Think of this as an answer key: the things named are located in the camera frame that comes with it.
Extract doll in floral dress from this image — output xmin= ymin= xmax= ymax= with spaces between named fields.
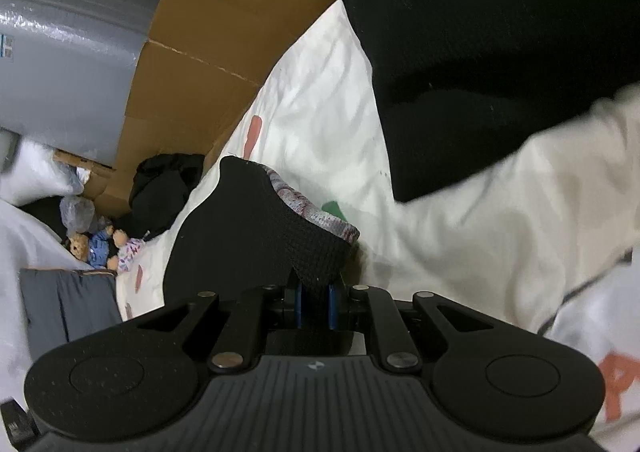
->
xmin=107 ymin=228 xmax=147 ymax=274

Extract black pants with bear print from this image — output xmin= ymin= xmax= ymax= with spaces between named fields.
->
xmin=162 ymin=155 xmax=361 ymax=320

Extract crumpled black garment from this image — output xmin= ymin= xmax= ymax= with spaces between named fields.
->
xmin=129 ymin=153 xmax=206 ymax=238

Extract white curtain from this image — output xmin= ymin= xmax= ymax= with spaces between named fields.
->
xmin=0 ymin=197 xmax=71 ymax=452

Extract teddy bear in blue shirt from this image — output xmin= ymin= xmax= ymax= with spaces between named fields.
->
xmin=67 ymin=226 xmax=117 ymax=269

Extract low cardboard sheet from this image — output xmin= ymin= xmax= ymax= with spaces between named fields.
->
xmin=20 ymin=0 xmax=341 ymax=218

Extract clear plastic bag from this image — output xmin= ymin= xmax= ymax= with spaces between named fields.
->
xmin=60 ymin=195 xmax=99 ymax=233

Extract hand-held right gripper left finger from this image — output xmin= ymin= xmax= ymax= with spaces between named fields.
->
xmin=137 ymin=282 xmax=306 ymax=374

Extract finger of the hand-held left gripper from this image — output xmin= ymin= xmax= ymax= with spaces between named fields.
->
xmin=0 ymin=398 xmax=41 ymax=452

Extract folded black clothes stack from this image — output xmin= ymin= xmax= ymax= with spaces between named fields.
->
xmin=332 ymin=0 xmax=640 ymax=204

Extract white pillow in plastic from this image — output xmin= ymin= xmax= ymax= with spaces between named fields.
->
xmin=0 ymin=139 xmax=86 ymax=206

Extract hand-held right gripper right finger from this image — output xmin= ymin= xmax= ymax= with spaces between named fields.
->
xmin=325 ymin=282 xmax=506 ymax=374

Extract cream printed bed sheet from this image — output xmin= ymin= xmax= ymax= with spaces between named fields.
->
xmin=115 ymin=0 xmax=640 ymax=452

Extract grey plastic storage bin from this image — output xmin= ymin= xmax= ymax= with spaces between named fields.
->
xmin=0 ymin=0 xmax=173 ymax=168

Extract grey quilted cushion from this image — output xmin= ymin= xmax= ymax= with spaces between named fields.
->
xmin=19 ymin=268 xmax=124 ymax=363

